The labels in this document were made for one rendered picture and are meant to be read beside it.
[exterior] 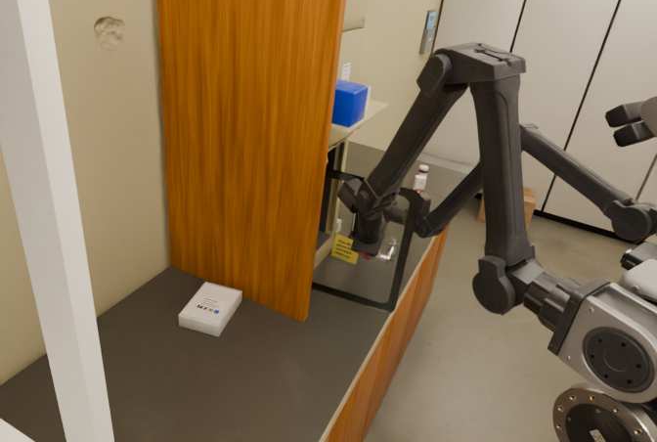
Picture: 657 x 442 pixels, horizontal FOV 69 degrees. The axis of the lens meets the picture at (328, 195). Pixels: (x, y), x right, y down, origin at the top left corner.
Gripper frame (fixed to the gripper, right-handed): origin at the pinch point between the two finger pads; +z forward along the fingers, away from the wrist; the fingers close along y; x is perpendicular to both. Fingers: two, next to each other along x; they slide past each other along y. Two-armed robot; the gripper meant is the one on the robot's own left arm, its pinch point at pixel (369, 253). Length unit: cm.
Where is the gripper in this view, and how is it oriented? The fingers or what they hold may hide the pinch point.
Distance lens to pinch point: 128.2
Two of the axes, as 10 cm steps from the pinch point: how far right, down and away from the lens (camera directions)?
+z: 0.5, 6.2, 7.8
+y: -3.5, 7.4, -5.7
